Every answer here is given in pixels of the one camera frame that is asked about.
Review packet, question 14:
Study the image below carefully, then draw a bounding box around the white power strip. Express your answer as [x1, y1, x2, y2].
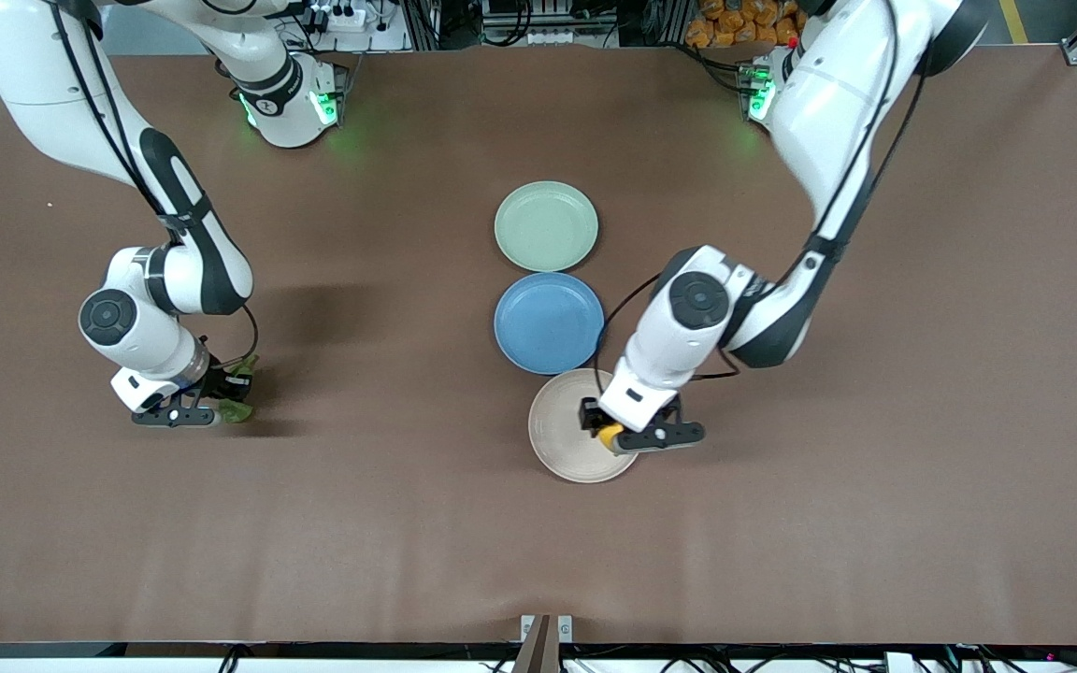
[300, 0, 373, 33]

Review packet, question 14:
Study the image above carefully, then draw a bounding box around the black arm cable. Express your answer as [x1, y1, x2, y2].
[593, 37, 934, 386]
[48, 0, 261, 367]

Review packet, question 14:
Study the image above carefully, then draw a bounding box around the blue round plate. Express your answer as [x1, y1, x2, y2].
[494, 272, 606, 376]

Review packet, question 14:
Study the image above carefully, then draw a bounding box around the orange packaged goods pile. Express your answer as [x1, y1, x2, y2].
[684, 0, 806, 50]

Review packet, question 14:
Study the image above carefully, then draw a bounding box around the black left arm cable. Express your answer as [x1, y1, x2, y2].
[593, 37, 934, 386]

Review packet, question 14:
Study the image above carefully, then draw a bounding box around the pale green round plate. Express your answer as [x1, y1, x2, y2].
[494, 180, 599, 274]

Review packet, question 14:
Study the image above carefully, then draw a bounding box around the metal table edge bracket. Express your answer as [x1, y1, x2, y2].
[512, 614, 575, 673]

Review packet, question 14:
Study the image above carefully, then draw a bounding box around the beige round plate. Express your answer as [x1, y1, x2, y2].
[528, 368, 640, 484]

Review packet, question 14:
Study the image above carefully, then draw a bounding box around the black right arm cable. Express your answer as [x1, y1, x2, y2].
[48, 0, 261, 367]

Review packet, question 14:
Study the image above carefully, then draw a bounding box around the green lettuce leaf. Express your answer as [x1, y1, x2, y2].
[216, 355, 261, 424]

